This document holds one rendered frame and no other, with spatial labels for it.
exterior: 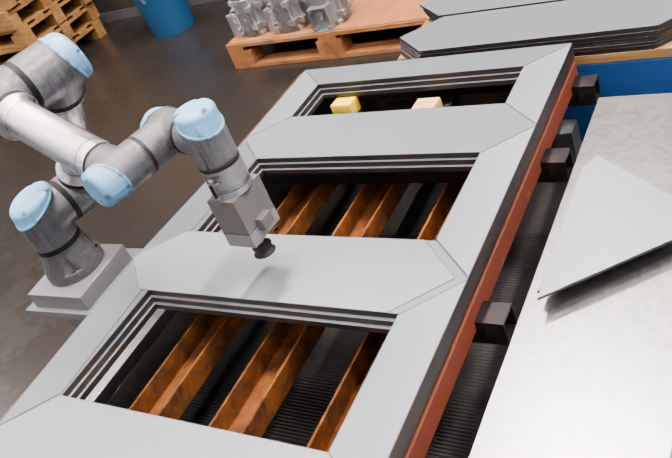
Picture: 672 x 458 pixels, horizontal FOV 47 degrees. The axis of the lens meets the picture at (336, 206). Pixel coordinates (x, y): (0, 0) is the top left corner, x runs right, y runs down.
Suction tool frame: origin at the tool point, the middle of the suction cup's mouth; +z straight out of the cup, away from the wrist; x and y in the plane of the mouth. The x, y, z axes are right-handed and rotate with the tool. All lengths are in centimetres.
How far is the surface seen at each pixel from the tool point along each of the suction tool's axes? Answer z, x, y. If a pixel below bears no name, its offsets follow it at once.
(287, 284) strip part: 3.7, -6.3, -4.2
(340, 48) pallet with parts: 83, 151, 246
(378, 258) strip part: 3.7, -21.2, 4.6
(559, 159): 11, -41, 45
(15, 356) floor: 89, 183, 17
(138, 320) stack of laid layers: 6.1, 24.1, -16.2
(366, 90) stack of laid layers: 6, 14, 67
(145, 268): 3.6, 30.8, -4.7
